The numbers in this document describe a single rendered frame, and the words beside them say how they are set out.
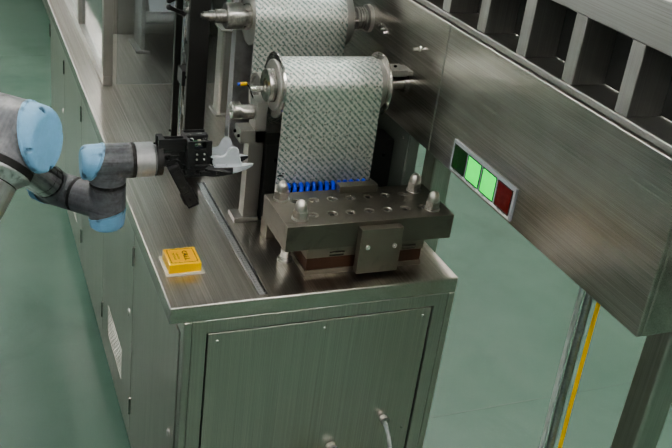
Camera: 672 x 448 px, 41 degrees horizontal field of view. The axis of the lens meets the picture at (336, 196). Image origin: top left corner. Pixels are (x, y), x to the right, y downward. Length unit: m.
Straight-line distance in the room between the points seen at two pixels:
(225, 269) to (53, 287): 1.70
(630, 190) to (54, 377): 2.14
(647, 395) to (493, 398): 1.50
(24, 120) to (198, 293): 0.54
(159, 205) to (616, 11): 1.19
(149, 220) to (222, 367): 0.41
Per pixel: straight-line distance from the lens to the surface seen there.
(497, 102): 1.82
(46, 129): 1.61
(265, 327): 1.93
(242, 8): 2.21
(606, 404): 3.40
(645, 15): 1.50
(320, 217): 1.94
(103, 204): 1.94
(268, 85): 2.01
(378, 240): 1.97
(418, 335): 2.12
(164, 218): 2.17
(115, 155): 1.91
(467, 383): 3.29
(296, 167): 2.06
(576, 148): 1.62
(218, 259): 2.01
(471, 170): 1.90
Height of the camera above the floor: 1.91
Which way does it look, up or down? 26 degrees down
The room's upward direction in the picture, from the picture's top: 8 degrees clockwise
